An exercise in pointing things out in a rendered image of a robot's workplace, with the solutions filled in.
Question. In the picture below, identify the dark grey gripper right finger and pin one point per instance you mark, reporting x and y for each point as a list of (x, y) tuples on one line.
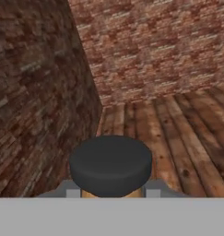
[(159, 189)]

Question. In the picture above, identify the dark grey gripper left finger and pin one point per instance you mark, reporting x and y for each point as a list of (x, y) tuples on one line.
[(64, 190)]

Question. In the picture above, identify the black round stool with wooden base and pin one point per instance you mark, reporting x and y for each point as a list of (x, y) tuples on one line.
[(110, 166)]

